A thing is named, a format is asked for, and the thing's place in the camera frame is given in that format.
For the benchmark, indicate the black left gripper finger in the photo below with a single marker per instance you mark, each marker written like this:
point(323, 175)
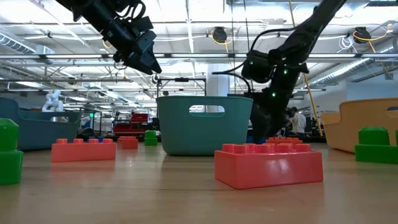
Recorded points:
point(136, 66)
point(150, 64)

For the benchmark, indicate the blue toy block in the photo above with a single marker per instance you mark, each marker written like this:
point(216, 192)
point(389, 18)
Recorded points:
point(249, 140)
point(100, 138)

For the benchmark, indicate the green toy block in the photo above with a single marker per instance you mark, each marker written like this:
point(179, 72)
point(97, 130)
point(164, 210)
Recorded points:
point(150, 140)
point(9, 161)
point(373, 149)

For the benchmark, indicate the small orange toy block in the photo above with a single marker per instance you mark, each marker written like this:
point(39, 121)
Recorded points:
point(129, 143)

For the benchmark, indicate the long orange toy block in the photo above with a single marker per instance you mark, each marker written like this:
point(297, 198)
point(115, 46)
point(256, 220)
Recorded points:
point(84, 152)

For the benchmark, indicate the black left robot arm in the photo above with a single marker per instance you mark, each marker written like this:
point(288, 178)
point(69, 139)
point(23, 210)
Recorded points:
point(93, 12)

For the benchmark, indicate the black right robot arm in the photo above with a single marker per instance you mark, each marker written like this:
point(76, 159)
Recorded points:
point(304, 37)

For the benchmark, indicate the person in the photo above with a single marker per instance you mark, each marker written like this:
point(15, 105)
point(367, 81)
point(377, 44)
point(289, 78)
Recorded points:
point(298, 123)

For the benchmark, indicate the large orange toy block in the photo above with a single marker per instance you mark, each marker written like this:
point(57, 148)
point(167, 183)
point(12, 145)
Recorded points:
point(267, 168)

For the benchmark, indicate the teal plastic bin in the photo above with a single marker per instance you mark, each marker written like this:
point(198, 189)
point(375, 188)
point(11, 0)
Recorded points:
point(202, 133)

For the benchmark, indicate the red storage bins rack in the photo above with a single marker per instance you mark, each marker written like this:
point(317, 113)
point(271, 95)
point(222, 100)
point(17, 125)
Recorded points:
point(130, 127)

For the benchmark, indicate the yellow plastic bin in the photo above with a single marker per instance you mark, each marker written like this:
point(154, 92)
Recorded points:
point(351, 130)

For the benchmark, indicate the white robot figure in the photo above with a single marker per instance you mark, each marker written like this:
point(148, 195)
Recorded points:
point(51, 102)

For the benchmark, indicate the dark blue plastic bin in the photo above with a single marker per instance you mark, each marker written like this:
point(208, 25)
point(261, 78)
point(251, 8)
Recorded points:
point(40, 133)

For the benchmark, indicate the black metal stand frame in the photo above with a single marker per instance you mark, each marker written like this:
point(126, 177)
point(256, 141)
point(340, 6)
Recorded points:
point(182, 79)

